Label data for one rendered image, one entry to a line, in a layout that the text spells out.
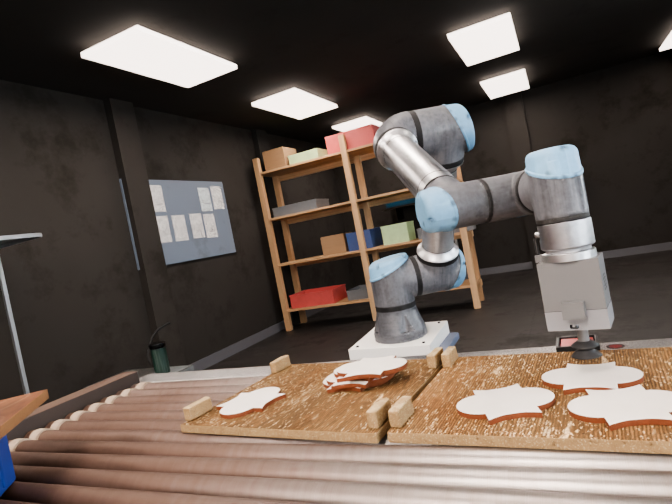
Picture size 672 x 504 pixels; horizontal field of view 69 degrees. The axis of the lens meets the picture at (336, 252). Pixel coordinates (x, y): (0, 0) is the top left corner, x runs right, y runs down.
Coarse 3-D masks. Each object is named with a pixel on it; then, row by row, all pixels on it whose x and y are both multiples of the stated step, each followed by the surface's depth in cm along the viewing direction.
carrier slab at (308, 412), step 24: (408, 360) 104; (264, 384) 107; (288, 384) 104; (312, 384) 100; (384, 384) 91; (408, 384) 89; (216, 408) 97; (288, 408) 88; (312, 408) 86; (336, 408) 84; (360, 408) 82; (192, 432) 90; (216, 432) 87; (240, 432) 84; (264, 432) 81; (288, 432) 78; (312, 432) 76; (336, 432) 74; (360, 432) 72; (384, 432) 73
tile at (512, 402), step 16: (464, 400) 74; (480, 400) 73; (496, 400) 72; (512, 400) 71; (528, 400) 70; (544, 400) 68; (464, 416) 70; (480, 416) 68; (496, 416) 66; (512, 416) 66; (528, 416) 66
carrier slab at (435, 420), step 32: (608, 352) 85; (640, 352) 82; (448, 384) 85; (480, 384) 82; (512, 384) 79; (640, 384) 70; (416, 416) 74; (448, 416) 71; (544, 416) 65; (544, 448) 60; (576, 448) 58; (608, 448) 57; (640, 448) 55
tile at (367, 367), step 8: (360, 360) 99; (368, 360) 97; (376, 360) 96; (384, 360) 95; (392, 360) 94; (400, 360) 93; (344, 368) 95; (352, 368) 94; (360, 368) 93; (368, 368) 92; (376, 368) 91; (384, 368) 90; (392, 368) 89; (400, 368) 89; (344, 376) 92; (352, 376) 90; (360, 376) 89; (368, 376) 89; (376, 376) 88
